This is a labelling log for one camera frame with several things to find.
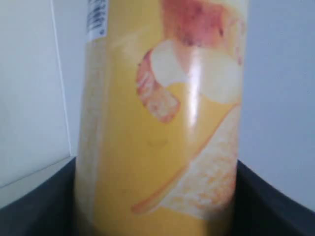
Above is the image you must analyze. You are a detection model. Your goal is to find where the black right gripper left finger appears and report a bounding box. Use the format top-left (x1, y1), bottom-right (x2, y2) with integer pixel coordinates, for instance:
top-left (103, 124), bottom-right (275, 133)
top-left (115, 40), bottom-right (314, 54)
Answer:
top-left (0, 159), bottom-right (76, 236)

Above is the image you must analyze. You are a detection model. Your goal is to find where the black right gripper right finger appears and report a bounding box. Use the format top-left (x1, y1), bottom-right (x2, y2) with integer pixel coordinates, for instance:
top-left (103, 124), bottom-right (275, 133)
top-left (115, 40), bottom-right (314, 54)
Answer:
top-left (231, 161), bottom-right (315, 236)

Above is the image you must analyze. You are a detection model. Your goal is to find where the yellow chips can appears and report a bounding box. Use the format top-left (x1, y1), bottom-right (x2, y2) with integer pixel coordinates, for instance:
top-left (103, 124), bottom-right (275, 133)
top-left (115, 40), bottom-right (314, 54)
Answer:
top-left (74, 0), bottom-right (249, 236)

